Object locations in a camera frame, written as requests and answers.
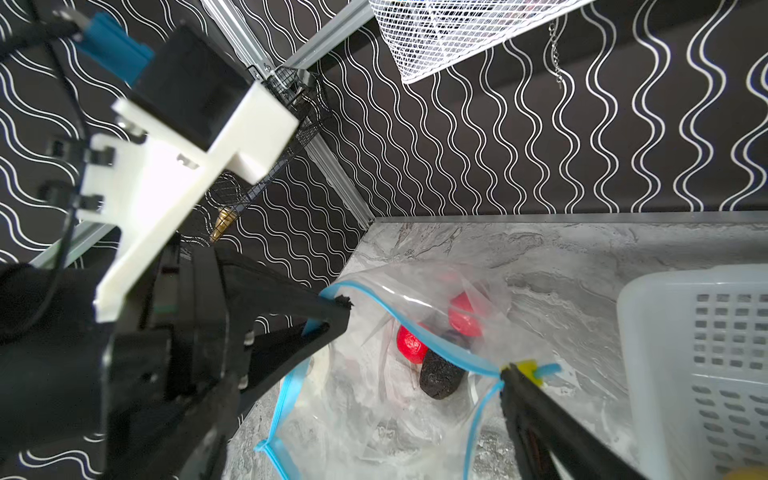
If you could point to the clear zip top bag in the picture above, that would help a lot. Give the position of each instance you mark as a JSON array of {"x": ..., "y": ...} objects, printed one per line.
[{"x": 355, "y": 410}]

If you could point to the clear wall basket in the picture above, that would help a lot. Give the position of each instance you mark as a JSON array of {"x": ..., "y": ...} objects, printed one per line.
[{"x": 426, "y": 37}]

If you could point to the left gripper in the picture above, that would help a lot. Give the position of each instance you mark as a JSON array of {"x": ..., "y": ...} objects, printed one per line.
[{"x": 173, "y": 365}]

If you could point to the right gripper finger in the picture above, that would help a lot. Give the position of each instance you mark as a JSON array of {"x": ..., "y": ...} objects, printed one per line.
[{"x": 544, "y": 436}]

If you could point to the white plastic basket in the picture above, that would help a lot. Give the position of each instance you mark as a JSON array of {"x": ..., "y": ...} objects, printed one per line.
[{"x": 694, "y": 346}]

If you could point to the dark red beet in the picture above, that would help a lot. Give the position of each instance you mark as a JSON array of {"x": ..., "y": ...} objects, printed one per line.
[{"x": 410, "y": 346}]

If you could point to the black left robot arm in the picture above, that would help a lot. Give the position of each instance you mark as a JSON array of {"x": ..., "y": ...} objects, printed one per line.
[{"x": 52, "y": 387}]

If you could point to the red apple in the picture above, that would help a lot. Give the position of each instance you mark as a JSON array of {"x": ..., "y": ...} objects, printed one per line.
[{"x": 467, "y": 314}]

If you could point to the black wire wall basket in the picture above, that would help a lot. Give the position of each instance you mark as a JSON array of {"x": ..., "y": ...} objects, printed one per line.
[{"x": 274, "y": 122}]

